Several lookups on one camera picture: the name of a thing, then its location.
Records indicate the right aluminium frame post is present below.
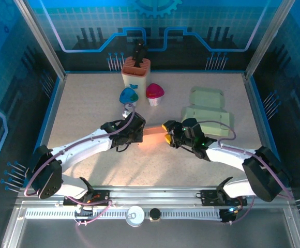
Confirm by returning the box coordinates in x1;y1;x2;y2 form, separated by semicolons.
244;0;293;80

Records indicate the white slotted cable duct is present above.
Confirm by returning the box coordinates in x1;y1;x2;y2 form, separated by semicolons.
25;208;223;221

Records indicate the green paper box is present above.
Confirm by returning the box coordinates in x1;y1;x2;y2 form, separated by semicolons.
181;86;235;137

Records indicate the aluminium frame post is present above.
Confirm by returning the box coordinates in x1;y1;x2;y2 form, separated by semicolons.
244;0;293;80
14;0;68;80

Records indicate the cream knife block orange top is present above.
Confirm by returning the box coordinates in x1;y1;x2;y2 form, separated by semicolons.
121;57;152;95

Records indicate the black knife handle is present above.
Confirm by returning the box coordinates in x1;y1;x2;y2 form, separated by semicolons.
132;40;148;69

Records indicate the black round knob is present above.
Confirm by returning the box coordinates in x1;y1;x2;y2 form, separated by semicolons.
149;207;161;222

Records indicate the white cup pink lid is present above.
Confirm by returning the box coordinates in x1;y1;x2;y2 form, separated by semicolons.
145;83;164;106

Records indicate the left aluminium frame post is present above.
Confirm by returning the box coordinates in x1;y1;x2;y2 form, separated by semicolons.
14;0;68;80

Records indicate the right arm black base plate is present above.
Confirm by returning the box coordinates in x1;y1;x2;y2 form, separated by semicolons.
200;189;248;207

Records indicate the white cup blue lid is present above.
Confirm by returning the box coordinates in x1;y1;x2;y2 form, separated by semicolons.
119;87;140;106

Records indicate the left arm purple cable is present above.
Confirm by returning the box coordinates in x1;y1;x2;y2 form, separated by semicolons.
24;102;137;228

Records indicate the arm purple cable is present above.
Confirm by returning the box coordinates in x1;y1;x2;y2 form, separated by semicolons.
24;102;137;228
196;120;294;225

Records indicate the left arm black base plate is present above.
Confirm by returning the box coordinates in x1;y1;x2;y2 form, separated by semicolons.
63;190;111;207

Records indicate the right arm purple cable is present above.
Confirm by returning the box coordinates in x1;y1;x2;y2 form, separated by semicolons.
196;120;294;225

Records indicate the pink paper box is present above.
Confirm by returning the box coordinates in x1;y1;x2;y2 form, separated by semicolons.
139;125;170;148

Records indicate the aluminium front rail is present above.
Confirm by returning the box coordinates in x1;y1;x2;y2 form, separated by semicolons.
15;185;293;207

